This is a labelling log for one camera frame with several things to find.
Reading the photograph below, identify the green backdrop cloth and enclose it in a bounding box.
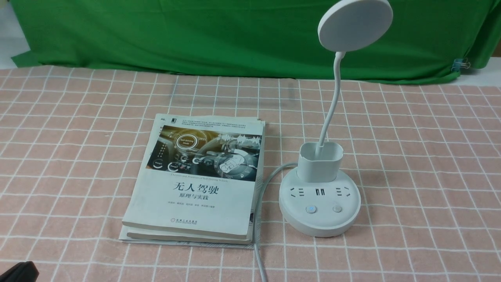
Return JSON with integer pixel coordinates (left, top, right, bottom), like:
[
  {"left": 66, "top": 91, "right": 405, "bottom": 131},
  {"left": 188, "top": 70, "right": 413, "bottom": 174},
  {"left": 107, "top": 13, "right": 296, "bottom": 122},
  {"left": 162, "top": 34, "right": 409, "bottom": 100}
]
[{"left": 11, "top": 0, "right": 500, "bottom": 84}]

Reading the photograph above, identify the top self-driving textbook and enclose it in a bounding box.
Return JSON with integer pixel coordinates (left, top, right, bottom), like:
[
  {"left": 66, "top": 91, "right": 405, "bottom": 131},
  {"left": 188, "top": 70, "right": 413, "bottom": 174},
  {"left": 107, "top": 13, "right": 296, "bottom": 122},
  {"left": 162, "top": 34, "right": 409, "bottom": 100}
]
[{"left": 122, "top": 114, "right": 265, "bottom": 239}]

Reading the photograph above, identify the white desk lamp with sockets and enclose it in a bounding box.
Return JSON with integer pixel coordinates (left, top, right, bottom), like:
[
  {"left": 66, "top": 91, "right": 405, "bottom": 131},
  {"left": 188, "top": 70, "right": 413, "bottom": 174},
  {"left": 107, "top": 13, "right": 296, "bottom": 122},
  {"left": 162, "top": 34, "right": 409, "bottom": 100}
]
[{"left": 279, "top": 0, "right": 393, "bottom": 237}]

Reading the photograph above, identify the black object at corner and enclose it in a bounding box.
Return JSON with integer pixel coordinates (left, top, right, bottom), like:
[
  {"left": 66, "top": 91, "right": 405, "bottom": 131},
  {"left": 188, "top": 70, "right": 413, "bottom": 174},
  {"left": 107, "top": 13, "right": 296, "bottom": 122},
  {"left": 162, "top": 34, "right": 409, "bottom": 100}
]
[{"left": 0, "top": 261, "right": 40, "bottom": 282}]

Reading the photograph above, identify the blue binder clip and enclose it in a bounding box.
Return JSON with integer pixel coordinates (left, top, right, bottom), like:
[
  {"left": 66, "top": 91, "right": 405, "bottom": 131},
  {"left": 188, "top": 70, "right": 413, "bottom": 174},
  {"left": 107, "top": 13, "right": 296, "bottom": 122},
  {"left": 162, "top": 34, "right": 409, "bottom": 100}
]
[{"left": 451, "top": 58, "right": 471, "bottom": 72}]

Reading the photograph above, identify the bottom white book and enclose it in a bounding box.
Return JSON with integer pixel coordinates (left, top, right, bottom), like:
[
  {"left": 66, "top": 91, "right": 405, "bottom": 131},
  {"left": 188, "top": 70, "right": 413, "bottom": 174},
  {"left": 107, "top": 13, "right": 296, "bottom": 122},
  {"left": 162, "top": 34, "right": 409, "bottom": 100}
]
[{"left": 119, "top": 226, "right": 254, "bottom": 249}]

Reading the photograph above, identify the grey lamp power cable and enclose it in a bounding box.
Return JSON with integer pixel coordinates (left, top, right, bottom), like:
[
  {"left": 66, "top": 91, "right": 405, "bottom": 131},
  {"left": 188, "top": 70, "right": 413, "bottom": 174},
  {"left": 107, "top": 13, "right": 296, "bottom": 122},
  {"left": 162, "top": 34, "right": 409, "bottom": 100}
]
[{"left": 252, "top": 162, "right": 299, "bottom": 282}]

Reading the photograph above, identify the pink checkered tablecloth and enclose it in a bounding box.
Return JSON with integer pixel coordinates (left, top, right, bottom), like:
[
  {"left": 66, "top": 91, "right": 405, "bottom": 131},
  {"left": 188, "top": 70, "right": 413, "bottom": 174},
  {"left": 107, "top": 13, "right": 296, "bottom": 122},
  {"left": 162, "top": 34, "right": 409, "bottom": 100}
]
[{"left": 0, "top": 67, "right": 501, "bottom": 282}]

